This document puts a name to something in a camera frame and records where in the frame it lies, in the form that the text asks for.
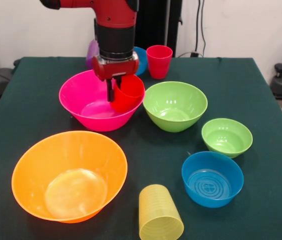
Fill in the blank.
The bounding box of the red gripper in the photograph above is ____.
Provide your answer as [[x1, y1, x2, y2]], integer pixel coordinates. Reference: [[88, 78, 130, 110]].
[[91, 55, 140, 103]]

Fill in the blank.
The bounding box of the large pink plastic bowl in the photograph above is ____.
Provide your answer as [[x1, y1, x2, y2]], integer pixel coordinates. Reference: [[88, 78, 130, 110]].
[[58, 69, 146, 133]]

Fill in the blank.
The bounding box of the red plastic cup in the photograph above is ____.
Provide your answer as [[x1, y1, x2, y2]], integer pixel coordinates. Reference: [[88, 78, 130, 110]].
[[110, 74, 145, 113]]

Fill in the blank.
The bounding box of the yellow plastic cup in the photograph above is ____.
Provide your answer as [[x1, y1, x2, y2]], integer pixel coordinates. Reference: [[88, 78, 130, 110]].
[[138, 184, 185, 240]]

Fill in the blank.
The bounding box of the large green plastic bowl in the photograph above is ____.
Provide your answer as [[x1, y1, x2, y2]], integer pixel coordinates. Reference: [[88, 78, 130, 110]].
[[142, 80, 209, 133]]

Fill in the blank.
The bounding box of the crimson pink plastic cup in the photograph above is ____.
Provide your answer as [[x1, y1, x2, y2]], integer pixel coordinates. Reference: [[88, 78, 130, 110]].
[[145, 44, 174, 80]]

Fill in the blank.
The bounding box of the blue plastic bowl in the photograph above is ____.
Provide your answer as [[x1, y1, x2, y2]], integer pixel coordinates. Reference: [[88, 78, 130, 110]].
[[132, 46, 148, 77], [181, 151, 245, 209]]

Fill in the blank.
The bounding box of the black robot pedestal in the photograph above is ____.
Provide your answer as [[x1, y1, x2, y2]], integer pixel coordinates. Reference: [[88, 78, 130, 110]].
[[134, 0, 184, 58]]

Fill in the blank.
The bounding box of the orange plastic bowl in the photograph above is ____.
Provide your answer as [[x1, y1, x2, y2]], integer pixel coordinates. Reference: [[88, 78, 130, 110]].
[[11, 130, 129, 224]]

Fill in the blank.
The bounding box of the purple plastic cup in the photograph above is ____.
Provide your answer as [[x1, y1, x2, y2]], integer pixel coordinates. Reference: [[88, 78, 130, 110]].
[[85, 38, 100, 70]]

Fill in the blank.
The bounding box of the black hanging cable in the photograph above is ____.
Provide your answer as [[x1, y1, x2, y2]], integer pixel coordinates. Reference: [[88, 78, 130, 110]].
[[194, 0, 208, 57]]

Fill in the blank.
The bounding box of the dark green table cloth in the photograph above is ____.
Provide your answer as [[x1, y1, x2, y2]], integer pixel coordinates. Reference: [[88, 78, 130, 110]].
[[0, 56, 282, 240]]

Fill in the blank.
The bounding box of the small green plastic bowl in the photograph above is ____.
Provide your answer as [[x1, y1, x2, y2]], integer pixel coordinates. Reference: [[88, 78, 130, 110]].
[[201, 117, 254, 159]]

